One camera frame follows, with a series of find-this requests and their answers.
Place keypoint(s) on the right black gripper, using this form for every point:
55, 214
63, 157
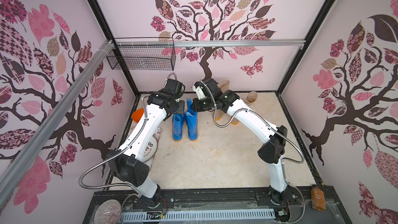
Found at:
197, 106

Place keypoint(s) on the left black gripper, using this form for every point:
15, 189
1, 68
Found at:
181, 110

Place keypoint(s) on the blue rain boot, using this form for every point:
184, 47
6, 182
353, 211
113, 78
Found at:
178, 122
192, 121

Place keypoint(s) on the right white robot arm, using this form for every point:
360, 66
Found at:
276, 148

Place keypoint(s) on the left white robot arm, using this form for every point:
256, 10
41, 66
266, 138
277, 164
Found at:
127, 162

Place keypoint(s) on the floral placemat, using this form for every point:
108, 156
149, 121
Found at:
158, 132

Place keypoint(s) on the orange plastic cup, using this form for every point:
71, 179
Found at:
137, 115

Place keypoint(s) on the orange brown bottle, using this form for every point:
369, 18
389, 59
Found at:
318, 199

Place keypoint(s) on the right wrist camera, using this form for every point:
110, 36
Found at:
200, 90

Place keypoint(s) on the rear aluminium rail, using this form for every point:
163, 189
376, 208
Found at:
217, 43

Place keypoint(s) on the aluminium rail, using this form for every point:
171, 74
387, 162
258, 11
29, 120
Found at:
217, 43
30, 151

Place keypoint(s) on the black wire basket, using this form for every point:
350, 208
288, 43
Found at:
151, 53

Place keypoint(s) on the white slotted cable duct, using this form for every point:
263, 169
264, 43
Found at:
205, 215

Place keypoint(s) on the round wire fan guard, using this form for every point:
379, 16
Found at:
108, 212

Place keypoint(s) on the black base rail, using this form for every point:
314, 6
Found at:
188, 197

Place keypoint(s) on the left aluminium rail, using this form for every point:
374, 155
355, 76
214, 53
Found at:
30, 151

